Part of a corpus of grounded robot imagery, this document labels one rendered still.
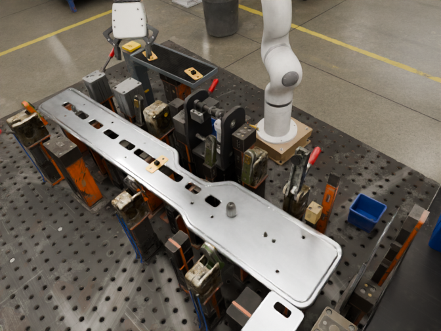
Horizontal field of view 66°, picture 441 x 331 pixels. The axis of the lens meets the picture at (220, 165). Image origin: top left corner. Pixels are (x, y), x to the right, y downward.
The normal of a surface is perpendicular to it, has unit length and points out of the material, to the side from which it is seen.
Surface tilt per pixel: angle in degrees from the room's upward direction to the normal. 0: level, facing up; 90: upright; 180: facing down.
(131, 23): 60
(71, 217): 0
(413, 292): 0
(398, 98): 0
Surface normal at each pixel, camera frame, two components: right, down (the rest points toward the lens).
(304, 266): -0.07, -0.68
